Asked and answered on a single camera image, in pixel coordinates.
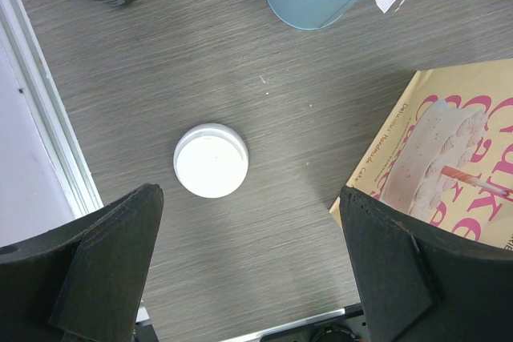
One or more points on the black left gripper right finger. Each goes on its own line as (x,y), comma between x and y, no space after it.
(417,282)

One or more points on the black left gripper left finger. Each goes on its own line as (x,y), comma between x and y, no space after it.
(84,280)

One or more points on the pink kraft paper bag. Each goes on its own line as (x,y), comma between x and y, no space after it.
(444,154)

